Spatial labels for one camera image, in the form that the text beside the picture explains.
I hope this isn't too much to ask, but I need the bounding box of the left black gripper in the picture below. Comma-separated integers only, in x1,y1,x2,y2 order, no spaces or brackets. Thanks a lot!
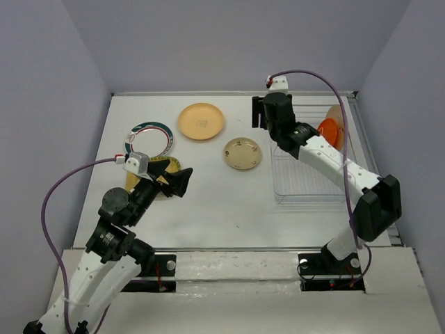
129,158,194,225

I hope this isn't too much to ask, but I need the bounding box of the yellow green woven plate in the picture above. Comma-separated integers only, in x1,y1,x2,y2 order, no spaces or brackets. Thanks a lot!
120,157,181,202

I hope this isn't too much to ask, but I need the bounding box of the white plate green rim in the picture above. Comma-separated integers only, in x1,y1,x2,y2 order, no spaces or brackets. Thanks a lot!
124,122,174,157

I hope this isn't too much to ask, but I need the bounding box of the small beige patterned plate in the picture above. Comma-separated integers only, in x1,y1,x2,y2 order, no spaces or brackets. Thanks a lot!
223,137,262,170

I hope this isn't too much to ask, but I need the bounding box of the plain beige round plate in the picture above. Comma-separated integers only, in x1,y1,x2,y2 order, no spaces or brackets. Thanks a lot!
177,103,225,141

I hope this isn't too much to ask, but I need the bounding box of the orange round plate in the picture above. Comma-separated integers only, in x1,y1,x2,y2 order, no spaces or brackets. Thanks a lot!
317,118,345,151

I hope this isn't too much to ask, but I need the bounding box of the beige bird pattern plate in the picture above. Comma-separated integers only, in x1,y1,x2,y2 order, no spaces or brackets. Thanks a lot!
325,104,346,151

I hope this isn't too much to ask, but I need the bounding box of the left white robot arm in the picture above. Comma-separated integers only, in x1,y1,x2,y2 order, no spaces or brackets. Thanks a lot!
23,152,193,333

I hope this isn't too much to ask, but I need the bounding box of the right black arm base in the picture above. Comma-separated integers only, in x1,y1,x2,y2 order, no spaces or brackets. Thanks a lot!
296,246,365,292

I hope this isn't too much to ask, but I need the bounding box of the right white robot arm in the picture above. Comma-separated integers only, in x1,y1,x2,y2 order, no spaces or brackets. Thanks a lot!
252,92,402,273

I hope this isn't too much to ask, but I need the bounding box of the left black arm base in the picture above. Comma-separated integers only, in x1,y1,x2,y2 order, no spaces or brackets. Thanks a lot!
122,253,177,293

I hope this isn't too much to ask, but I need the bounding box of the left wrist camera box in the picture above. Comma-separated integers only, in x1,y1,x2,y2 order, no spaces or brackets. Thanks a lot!
123,152,149,175

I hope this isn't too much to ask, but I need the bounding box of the white wire dish rack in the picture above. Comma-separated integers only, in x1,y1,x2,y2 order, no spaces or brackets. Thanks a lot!
270,104,366,205

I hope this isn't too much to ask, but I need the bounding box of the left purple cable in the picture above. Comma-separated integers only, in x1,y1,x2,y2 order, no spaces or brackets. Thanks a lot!
41,155,124,334

